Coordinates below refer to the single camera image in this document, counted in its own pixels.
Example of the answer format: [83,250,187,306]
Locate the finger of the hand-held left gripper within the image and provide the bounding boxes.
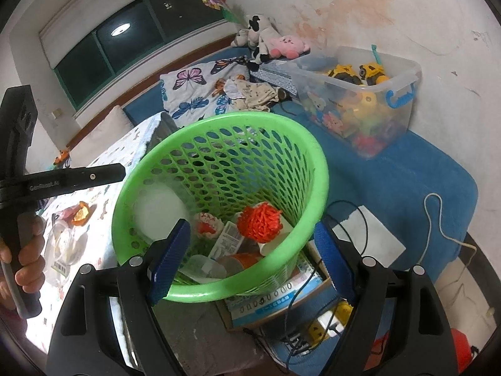
[65,163,127,194]

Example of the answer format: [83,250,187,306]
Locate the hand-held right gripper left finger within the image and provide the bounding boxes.
[47,218,191,376]

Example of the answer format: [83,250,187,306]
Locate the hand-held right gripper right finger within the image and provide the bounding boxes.
[314,219,458,376]

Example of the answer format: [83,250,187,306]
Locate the small clear plastic wrapper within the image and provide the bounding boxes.
[178,254,228,283]

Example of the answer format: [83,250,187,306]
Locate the white paper cup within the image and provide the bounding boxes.
[133,186,189,245]

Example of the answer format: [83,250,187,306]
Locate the blue white milk carton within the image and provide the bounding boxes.
[207,221,245,261]

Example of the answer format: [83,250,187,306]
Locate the orange spiky ball toy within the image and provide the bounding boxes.
[236,201,283,243]

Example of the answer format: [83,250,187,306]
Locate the green plastic mesh basket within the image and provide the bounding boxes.
[111,112,329,303]

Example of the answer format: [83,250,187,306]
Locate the person's left hand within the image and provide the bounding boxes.
[0,215,47,314]

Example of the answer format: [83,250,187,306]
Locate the white cartoon printed blanket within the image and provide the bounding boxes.
[21,112,177,365]

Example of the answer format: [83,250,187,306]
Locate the orange yellow wrapper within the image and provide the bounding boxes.
[72,201,96,226]

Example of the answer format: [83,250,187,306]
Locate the small orange toy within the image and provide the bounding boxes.
[53,147,72,167]

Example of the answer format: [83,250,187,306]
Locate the white paper sheet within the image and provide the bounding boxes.
[337,205,406,259]

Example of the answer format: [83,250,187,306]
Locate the pinkish clear plastic wrapper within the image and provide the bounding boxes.
[53,206,79,224]

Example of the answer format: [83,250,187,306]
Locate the plain white pillow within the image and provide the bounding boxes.
[68,106,136,161]

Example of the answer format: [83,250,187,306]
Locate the yellow power strip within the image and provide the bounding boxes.
[309,301,353,341]

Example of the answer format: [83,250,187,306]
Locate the blue white cardboard box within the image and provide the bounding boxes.
[225,243,345,330]

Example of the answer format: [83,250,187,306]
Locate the clear barcode plastic bag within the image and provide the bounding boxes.
[44,221,84,279]

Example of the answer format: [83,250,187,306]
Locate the blue mattress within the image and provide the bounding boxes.
[121,47,479,279]

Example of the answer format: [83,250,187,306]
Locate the butterfly print pillow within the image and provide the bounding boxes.
[160,55,251,120]

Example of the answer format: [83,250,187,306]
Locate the dark window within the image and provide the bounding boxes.
[53,0,231,106]

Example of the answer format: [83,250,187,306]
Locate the clear toy storage box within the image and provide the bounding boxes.
[284,46,422,160]

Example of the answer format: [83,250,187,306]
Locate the red plastic object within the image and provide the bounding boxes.
[450,329,476,373]

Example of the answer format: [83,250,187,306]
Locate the beige printed baby garment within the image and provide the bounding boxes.
[223,78,288,112]

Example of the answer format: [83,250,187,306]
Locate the blue patterned cloth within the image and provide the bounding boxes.
[250,60,298,98]

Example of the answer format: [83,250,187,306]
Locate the pink plush toy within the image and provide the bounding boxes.
[270,35,312,59]

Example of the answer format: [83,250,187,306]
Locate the colourful hanging toy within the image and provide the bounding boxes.
[199,0,243,24]

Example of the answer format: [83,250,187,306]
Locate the black white cow plush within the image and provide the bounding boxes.
[230,15,280,65]

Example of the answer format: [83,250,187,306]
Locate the white cable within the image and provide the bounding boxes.
[417,193,478,267]

